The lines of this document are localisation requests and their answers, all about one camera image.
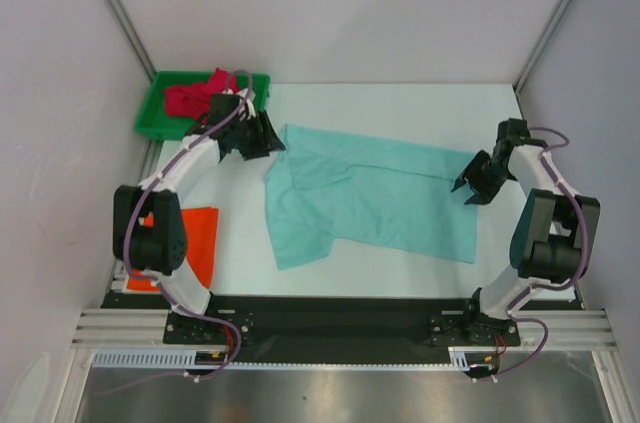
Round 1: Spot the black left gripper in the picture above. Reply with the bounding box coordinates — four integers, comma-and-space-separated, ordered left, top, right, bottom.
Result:
229, 111, 285, 162

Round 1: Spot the teal t shirt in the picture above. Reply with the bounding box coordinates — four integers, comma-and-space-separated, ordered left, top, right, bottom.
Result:
265, 124, 478, 270

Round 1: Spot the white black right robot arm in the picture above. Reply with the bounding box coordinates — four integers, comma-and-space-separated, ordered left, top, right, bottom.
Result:
453, 118, 601, 345

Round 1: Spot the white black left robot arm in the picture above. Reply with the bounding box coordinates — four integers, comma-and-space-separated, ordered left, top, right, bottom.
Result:
112, 89, 285, 343

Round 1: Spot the red crumpled t shirt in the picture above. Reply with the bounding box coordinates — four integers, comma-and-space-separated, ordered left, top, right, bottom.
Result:
164, 68, 238, 120

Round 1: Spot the orange folded t shirt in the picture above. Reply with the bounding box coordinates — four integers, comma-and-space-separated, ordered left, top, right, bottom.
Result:
124, 207, 219, 294

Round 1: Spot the green plastic tray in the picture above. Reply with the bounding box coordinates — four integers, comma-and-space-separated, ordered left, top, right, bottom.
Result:
133, 70, 272, 140

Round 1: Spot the left side aluminium rail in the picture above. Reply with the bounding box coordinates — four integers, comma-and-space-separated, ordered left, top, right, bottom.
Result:
107, 138, 162, 293

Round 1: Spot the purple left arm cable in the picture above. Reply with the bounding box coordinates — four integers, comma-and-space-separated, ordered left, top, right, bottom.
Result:
94, 70, 259, 397

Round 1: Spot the right side aluminium rail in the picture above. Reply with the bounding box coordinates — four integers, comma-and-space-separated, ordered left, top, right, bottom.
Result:
516, 92, 590, 292

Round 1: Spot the aluminium frame rail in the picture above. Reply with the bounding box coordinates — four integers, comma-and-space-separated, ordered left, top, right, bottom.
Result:
73, 309, 617, 351

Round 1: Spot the white slotted cable duct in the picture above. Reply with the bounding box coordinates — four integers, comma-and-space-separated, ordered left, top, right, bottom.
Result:
92, 349, 469, 371

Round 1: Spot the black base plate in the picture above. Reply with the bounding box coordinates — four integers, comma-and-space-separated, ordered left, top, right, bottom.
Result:
102, 292, 585, 365

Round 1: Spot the right vertical aluminium post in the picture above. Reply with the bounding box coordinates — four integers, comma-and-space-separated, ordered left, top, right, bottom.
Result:
512, 0, 575, 97

